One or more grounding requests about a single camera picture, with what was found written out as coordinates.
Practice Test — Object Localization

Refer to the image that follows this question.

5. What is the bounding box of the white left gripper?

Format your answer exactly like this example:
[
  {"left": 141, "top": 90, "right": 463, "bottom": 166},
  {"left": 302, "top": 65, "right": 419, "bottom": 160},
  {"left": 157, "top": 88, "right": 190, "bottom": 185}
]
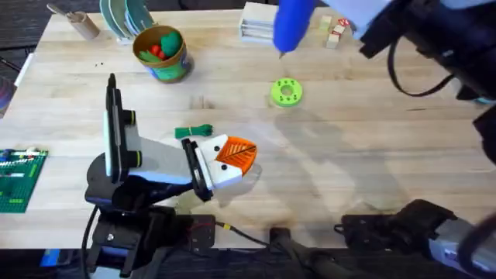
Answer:
[{"left": 122, "top": 109, "right": 260, "bottom": 203}]

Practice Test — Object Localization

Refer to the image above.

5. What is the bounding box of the blue electric screwdriver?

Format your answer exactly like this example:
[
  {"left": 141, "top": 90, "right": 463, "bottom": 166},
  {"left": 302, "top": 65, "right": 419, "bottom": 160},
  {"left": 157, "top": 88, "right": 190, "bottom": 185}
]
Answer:
[{"left": 272, "top": 0, "right": 317, "bottom": 60}]

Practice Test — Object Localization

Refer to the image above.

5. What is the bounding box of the green toy vegetable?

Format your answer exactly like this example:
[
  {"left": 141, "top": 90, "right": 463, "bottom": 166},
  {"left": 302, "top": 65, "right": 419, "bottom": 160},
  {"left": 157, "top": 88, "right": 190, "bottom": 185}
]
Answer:
[{"left": 174, "top": 123, "right": 215, "bottom": 140}]

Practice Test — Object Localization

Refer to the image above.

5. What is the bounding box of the heap of small toy blocks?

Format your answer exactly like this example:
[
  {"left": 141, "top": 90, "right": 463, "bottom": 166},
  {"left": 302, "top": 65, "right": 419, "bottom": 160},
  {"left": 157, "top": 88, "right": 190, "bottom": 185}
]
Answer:
[{"left": 319, "top": 15, "right": 352, "bottom": 50}]

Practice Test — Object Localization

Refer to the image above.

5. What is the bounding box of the green disc with holes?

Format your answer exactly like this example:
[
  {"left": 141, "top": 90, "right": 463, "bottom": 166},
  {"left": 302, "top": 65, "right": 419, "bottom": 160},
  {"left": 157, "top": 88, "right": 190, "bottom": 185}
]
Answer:
[{"left": 270, "top": 77, "right": 304, "bottom": 109}]

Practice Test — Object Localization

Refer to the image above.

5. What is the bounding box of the white flat box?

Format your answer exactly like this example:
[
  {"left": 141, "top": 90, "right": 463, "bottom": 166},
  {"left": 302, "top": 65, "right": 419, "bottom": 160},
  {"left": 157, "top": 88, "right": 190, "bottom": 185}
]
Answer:
[{"left": 238, "top": 1, "right": 281, "bottom": 44}]

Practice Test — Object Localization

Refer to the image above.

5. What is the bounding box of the black upright left wrist plate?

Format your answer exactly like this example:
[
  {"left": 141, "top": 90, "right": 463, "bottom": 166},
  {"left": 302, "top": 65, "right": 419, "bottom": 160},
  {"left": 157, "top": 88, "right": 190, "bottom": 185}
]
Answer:
[{"left": 102, "top": 73, "right": 126, "bottom": 184}]

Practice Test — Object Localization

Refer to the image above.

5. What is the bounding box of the round tub with toys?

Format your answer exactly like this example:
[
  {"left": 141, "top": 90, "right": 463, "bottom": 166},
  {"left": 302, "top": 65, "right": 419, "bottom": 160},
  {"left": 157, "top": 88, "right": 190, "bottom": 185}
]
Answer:
[{"left": 132, "top": 24, "right": 194, "bottom": 84}]

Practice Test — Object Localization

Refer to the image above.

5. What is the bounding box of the rack with teal plates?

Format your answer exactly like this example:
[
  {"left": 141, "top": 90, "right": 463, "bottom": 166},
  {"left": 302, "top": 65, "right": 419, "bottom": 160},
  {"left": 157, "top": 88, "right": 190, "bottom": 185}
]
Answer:
[{"left": 98, "top": 0, "right": 157, "bottom": 45}]

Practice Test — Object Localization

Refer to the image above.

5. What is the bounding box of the cardboard tube with tool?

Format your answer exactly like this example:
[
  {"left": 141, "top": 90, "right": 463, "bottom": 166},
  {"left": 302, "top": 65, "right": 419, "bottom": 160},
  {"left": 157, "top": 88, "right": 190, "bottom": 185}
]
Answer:
[{"left": 46, "top": 3, "right": 102, "bottom": 42}]

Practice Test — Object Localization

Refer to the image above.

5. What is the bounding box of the green board with blocks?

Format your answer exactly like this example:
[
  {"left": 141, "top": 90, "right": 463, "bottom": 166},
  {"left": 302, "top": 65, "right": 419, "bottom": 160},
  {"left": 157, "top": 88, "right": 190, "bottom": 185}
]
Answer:
[{"left": 0, "top": 146, "right": 50, "bottom": 215}]

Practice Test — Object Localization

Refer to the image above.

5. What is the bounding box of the white strip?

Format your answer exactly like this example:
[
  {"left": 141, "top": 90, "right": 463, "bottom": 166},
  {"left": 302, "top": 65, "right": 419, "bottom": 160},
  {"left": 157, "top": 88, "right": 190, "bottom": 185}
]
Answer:
[{"left": 14, "top": 52, "right": 36, "bottom": 88}]

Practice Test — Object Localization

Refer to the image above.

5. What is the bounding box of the black cable with yellow tag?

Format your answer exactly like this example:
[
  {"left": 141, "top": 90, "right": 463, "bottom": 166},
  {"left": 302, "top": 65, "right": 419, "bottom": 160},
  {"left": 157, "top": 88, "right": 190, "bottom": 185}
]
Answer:
[{"left": 215, "top": 222, "right": 273, "bottom": 250}]

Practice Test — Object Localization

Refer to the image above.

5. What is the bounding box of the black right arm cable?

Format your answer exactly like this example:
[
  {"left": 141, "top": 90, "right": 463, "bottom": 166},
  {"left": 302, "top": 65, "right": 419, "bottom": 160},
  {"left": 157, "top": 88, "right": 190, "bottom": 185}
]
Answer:
[{"left": 387, "top": 36, "right": 456, "bottom": 98}]

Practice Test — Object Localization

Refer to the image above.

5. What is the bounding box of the black rail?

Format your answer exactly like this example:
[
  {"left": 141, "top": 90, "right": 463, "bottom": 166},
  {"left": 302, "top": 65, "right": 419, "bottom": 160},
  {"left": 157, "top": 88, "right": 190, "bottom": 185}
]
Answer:
[{"left": 0, "top": 247, "right": 496, "bottom": 279}]

